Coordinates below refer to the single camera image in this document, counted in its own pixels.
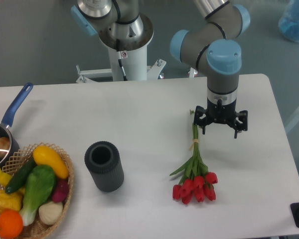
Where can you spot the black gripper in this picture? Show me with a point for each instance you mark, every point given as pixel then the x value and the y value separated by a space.
pixel 223 114

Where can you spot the red tulip bouquet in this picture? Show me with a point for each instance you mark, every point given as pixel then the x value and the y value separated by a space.
pixel 197 181

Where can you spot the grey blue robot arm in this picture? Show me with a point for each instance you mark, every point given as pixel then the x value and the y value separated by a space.
pixel 212 51

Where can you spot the blue plastic bag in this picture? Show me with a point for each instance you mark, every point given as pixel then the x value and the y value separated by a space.
pixel 289 22

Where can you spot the dark grey ribbed vase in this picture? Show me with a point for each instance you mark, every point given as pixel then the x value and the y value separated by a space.
pixel 103 161

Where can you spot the purple red radish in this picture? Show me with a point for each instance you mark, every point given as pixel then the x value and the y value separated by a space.
pixel 61 191

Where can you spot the yellow squash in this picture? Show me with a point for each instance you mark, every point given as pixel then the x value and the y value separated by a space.
pixel 44 155

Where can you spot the green bok choy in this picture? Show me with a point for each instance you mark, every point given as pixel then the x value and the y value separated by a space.
pixel 38 188

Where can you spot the white garlic bulb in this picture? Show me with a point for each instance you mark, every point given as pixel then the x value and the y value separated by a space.
pixel 50 212

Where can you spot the green cucumber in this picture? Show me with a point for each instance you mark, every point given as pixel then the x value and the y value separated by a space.
pixel 20 177

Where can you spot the woven wicker basket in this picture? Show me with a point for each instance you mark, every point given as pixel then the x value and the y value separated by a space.
pixel 39 230

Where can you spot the yellow banana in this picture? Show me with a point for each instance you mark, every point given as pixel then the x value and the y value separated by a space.
pixel 5 178

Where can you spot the yellow pumpkin gourd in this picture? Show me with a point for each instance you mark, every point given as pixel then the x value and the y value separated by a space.
pixel 10 201

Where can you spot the orange fruit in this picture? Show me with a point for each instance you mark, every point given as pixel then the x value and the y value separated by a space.
pixel 11 224

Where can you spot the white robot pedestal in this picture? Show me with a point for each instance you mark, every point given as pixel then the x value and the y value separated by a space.
pixel 127 46

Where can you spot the blue handled saucepan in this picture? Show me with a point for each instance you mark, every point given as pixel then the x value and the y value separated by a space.
pixel 8 118

